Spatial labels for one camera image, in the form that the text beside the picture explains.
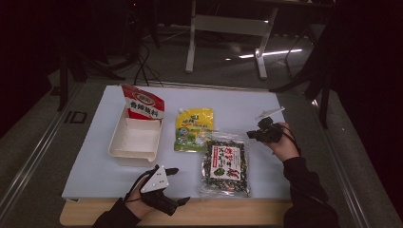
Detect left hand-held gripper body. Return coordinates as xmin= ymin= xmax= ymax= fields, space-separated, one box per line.
xmin=140 ymin=164 xmax=179 ymax=218

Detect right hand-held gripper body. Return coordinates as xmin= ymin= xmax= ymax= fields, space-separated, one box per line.
xmin=255 ymin=106 xmax=286 ymax=143

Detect clear seaweed flakes bag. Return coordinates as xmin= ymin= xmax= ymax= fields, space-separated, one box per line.
xmin=199 ymin=130 xmax=253 ymax=199

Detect white divided food container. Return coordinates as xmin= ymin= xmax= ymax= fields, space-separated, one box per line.
xmin=107 ymin=104 xmax=164 ymax=167

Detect yellow spouted sauce pouch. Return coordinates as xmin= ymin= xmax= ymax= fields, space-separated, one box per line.
xmin=173 ymin=107 xmax=215 ymax=153

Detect red seasoning packet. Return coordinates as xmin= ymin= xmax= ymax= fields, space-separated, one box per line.
xmin=121 ymin=83 xmax=166 ymax=122

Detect person's right hand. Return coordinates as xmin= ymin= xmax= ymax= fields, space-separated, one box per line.
xmin=264 ymin=123 xmax=300 ymax=162

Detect person's left hand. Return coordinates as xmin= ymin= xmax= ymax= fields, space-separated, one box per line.
xmin=125 ymin=175 xmax=157 ymax=220

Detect white table mat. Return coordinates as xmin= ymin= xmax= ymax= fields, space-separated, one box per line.
xmin=61 ymin=85 xmax=294 ymax=200

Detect black metal stand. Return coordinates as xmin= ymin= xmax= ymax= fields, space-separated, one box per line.
xmin=269 ymin=18 xmax=333 ymax=130
xmin=56 ymin=37 xmax=141 ymax=112

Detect dark curtain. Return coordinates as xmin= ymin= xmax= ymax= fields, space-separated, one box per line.
xmin=329 ymin=0 xmax=403 ymax=221
xmin=0 ymin=0 xmax=66 ymax=139

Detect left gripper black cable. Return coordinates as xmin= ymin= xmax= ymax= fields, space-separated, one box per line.
xmin=123 ymin=168 xmax=157 ymax=204

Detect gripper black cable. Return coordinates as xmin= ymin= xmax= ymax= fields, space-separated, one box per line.
xmin=279 ymin=123 xmax=302 ymax=157
xmin=123 ymin=168 xmax=157 ymax=204

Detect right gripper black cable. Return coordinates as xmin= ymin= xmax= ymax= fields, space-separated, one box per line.
xmin=279 ymin=123 xmax=302 ymax=157

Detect metal floor rail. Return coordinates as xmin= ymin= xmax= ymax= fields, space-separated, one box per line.
xmin=311 ymin=98 xmax=373 ymax=228
xmin=0 ymin=82 xmax=84 ymax=218

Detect white metal desk frame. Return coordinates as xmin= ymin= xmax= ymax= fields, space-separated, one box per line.
xmin=184 ymin=0 xmax=336 ymax=80

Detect black floor cables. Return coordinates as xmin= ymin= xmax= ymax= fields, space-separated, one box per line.
xmin=132 ymin=39 xmax=165 ymax=88

